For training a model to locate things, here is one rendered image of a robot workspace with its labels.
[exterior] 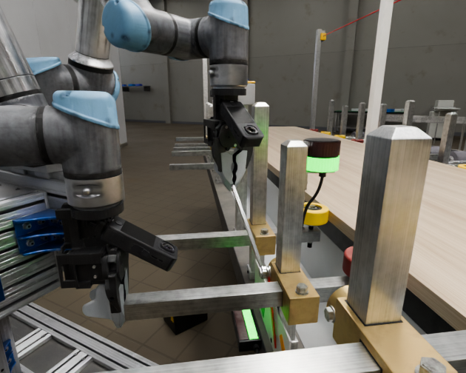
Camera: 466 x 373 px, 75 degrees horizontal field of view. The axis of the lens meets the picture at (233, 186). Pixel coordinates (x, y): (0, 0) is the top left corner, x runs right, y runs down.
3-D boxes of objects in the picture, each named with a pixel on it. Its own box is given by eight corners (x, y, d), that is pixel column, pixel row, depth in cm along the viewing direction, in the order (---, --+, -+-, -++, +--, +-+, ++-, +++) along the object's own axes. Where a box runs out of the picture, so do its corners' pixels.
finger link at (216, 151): (231, 169, 66) (231, 128, 63) (234, 170, 64) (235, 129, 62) (211, 171, 64) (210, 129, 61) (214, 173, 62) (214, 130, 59)
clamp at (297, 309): (288, 326, 49) (289, 299, 47) (267, 278, 62) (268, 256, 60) (321, 323, 49) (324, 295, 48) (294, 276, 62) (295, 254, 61)
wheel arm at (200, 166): (169, 172, 168) (169, 164, 167) (169, 170, 172) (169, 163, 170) (247, 169, 174) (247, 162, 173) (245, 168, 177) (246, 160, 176)
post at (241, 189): (235, 237, 107) (235, 105, 95) (233, 232, 112) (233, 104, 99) (248, 237, 108) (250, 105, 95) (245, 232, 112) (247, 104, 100)
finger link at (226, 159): (221, 185, 71) (221, 145, 68) (234, 192, 66) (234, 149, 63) (209, 187, 69) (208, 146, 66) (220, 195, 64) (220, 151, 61)
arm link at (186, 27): (143, 15, 60) (183, 7, 54) (183, 25, 69) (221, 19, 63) (145, 58, 62) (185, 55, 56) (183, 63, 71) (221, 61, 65)
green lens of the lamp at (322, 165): (309, 172, 48) (310, 159, 48) (296, 165, 54) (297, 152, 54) (345, 171, 49) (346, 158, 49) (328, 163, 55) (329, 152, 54)
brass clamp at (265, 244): (252, 256, 73) (253, 237, 71) (242, 232, 86) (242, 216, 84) (277, 254, 74) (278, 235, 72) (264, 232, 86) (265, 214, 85)
